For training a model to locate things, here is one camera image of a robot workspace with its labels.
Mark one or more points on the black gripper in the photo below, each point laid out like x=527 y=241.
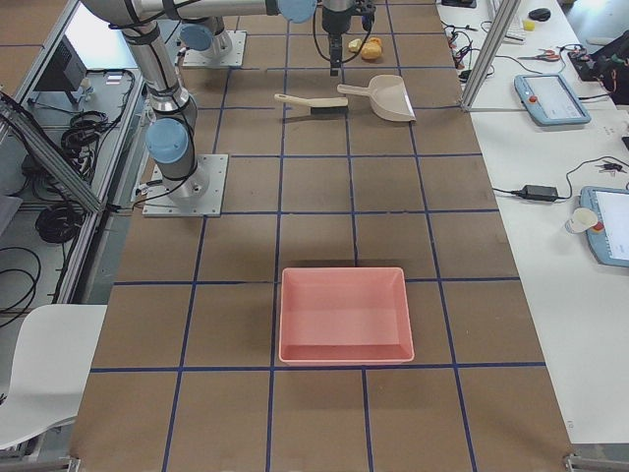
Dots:
x=334 y=22

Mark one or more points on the yellow-green apple piece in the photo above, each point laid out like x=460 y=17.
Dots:
x=355 y=45

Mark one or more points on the orange bread roll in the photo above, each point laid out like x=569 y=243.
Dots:
x=371 y=51

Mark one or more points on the beige plastic dustpan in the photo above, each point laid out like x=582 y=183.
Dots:
x=388 y=97

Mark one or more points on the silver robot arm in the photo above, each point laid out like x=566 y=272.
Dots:
x=170 y=141
x=207 y=36

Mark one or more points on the pink plastic bin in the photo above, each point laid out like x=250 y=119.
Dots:
x=342 y=316

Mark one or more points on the black computer mouse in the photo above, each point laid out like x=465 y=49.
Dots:
x=539 y=15

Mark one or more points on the far blue teach pendant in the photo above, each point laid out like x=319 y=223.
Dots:
x=550 y=101

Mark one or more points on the blue teach pendant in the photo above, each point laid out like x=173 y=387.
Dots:
x=608 y=241
x=550 y=101

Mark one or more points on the black power adapter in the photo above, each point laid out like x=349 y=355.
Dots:
x=539 y=193

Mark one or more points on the bunch of keys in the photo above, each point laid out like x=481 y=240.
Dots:
x=612 y=167

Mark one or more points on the white paper cup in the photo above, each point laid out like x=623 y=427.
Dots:
x=581 y=220

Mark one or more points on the near blue teach pendant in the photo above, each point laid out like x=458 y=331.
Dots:
x=608 y=241

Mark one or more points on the white chair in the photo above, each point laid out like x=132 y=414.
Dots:
x=51 y=363

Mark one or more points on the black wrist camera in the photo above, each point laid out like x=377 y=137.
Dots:
x=365 y=9

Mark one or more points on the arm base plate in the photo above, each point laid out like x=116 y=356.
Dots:
x=201 y=195
x=232 y=60

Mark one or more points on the aluminium frame post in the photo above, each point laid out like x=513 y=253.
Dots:
x=500 y=23

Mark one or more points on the orange handled scissors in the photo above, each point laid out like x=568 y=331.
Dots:
x=546 y=55

